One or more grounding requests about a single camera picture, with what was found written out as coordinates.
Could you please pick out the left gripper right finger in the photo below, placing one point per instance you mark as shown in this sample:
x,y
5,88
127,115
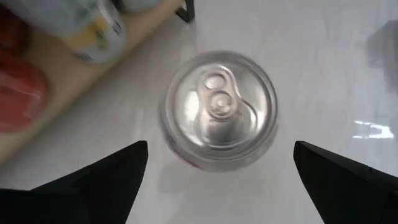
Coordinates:
x,y
351,196

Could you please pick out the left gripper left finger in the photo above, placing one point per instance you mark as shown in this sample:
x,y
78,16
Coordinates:
x,y
77,202

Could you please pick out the black-topped beverage can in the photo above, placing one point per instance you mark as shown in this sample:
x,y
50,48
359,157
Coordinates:
x,y
93,34

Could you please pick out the silver-topped beverage can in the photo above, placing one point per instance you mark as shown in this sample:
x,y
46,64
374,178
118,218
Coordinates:
x,y
217,109

